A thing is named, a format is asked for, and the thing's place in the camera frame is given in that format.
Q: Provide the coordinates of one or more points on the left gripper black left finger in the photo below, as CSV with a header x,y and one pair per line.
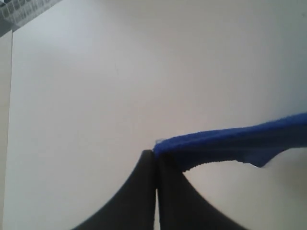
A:
x,y
133,205

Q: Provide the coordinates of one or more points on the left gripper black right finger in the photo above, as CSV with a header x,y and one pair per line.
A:
x,y
181,207

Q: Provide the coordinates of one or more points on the blue microfibre towel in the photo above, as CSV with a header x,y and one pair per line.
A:
x,y
256,145

